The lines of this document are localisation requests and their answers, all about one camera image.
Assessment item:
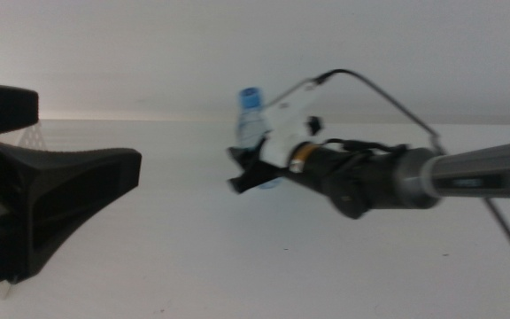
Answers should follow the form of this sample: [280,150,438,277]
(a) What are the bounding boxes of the thick black camera cable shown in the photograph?
[314,68,510,287]

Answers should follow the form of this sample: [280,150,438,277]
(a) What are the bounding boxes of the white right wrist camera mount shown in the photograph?
[259,79,323,168]

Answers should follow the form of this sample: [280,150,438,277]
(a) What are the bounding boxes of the clear water bottle blue cap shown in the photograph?
[236,87,282,191]

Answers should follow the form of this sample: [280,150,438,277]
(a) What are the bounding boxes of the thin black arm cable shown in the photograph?
[323,138,409,156]

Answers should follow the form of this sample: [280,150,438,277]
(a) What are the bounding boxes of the white perforated plastic basket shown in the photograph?
[0,119,48,300]

